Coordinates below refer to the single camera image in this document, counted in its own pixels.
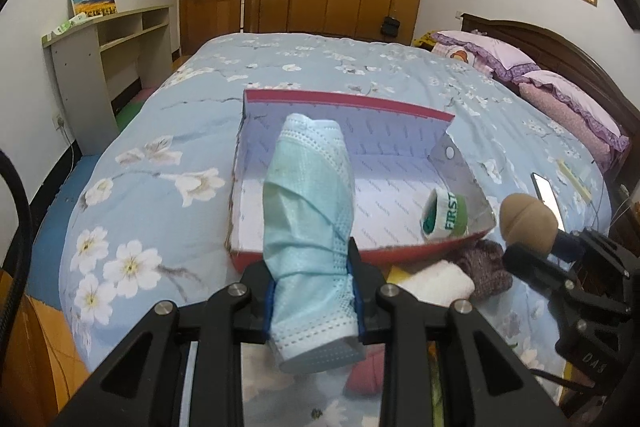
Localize green white package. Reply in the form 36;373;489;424
44;14;91;40

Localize smartphone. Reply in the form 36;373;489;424
531;172;566;230

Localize thick black cable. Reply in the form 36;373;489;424
0;151;32;343

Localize thin black cable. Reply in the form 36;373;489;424
530;368;601;392

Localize green foam mat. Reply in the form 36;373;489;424
115;99;151;132

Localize grey desk with shelves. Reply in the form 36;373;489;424
41;4;173;156

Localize white cloth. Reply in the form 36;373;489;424
402;259;476;308

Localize red cardboard box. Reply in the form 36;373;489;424
226;88;498;273

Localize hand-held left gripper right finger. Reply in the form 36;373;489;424
345;237;567;427

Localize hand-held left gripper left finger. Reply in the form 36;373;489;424
50;258;281;427

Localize blue face mask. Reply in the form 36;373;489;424
262;112;363;375

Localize beige makeup sponge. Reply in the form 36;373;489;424
501;193;559;255

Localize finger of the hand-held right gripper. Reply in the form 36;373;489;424
547;229;588;264
502;244;581;305

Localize pale yellow strip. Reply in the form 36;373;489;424
557;157;593;202

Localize lilac ruffled pillow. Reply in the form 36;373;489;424
432;29;541;82
517;69;632;172

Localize blue floral quilt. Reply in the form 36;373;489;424
59;32;613;427

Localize brown knitted sock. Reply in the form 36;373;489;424
452;238;516;300

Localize cartoon print pillow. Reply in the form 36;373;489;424
432;44;476;66

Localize pink makeup sponge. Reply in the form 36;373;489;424
345;342;386;395

